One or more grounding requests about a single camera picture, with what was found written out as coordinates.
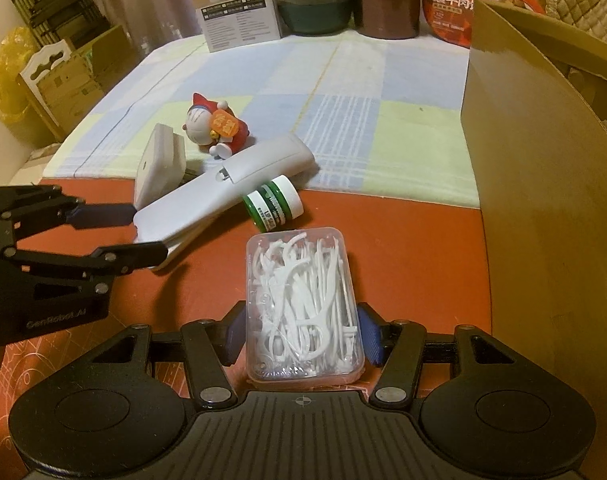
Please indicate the white power adapter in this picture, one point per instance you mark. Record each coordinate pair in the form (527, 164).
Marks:
(158, 160)

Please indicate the clear floss pick box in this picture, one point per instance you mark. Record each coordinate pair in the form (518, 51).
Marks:
(303, 300)

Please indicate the large brown cardboard box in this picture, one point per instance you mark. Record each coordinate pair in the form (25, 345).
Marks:
(543, 210)

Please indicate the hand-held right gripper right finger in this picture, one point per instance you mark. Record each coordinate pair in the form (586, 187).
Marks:
(369, 332)

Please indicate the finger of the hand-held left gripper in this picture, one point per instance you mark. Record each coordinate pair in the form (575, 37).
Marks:
(103, 215)
(128, 255)

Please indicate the white patterned bedding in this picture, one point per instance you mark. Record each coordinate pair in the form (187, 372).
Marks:
(33, 162)

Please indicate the pastel checked tablecloth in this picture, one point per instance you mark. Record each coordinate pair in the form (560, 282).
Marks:
(358, 125)

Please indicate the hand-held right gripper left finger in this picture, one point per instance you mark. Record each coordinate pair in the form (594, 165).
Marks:
(231, 332)

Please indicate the yellow plastic bag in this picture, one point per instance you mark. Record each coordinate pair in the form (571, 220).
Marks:
(8, 85)

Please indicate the small green white bottle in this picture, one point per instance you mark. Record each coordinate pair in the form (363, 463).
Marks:
(273, 202)

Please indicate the white product box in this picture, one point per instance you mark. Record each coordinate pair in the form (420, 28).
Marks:
(238, 20)

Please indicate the red instant meal bowl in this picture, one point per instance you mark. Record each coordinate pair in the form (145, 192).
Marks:
(453, 10)

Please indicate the long white handheld device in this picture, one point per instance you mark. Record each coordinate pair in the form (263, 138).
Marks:
(223, 185)

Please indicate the mauve patterned curtain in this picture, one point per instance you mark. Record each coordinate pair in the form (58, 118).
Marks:
(133, 0)

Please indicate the red cat figurine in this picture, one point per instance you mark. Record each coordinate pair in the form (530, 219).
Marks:
(223, 125)

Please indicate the red blueprint printed mat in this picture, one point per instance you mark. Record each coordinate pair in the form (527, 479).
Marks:
(423, 270)

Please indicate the dark folding step ladder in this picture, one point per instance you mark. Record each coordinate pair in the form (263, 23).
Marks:
(58, 10)

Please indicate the brown carton with white flap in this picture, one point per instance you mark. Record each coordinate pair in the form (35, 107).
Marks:
(78, 85)

